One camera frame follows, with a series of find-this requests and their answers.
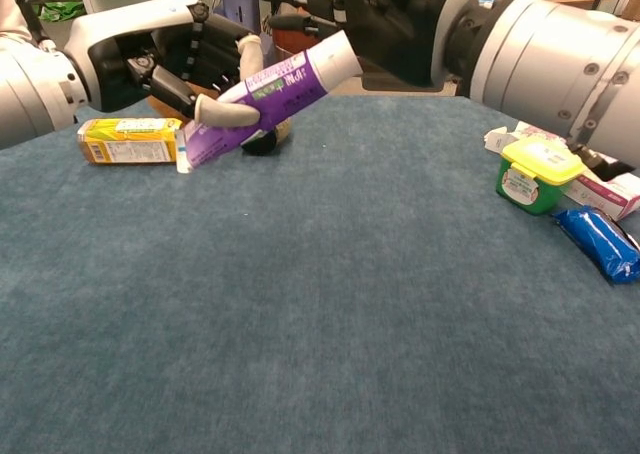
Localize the blue snack packet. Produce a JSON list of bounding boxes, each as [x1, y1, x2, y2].
[[552, 205, 640, 285]]

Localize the purple white tube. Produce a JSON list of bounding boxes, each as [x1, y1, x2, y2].
[[175, 30, 360, 175]]

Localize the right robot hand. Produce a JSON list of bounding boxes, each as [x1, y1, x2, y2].
[[257, 0, 481, 88]]

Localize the green tub yellow lid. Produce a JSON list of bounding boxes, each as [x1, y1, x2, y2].
[[495, 137, 586, 216]]

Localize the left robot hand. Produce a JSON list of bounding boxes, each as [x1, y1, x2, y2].
[[64, 0, 264, 128]]

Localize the long floral pink box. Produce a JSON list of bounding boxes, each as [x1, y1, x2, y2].
[[483, 119, 640, 222]]

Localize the green bag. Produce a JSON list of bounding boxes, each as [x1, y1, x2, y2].
[[38, 1, 87, 24]]

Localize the brown capybara plush toy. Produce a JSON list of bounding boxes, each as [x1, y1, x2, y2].
[[147, 96, 194, 124]]

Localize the glass jar black lid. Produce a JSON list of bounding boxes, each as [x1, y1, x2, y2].
[[239, 116, 294, 156]]

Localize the blue felt table cover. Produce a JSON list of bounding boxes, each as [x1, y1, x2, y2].
[[0, 93, 640, 454]]

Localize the tea bottle yellow label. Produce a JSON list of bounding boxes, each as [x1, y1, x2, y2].
[[76, 117, 185, 166]]

